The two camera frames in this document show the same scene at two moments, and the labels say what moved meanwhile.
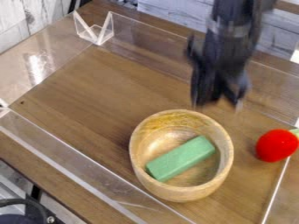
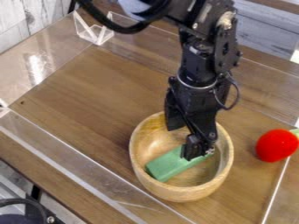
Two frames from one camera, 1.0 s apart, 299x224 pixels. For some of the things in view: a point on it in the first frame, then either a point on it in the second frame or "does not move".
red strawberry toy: x=275 y=145 does not move
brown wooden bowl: x=160 y=134 does not move
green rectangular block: x=179 y=158 does not move
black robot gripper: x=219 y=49 to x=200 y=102
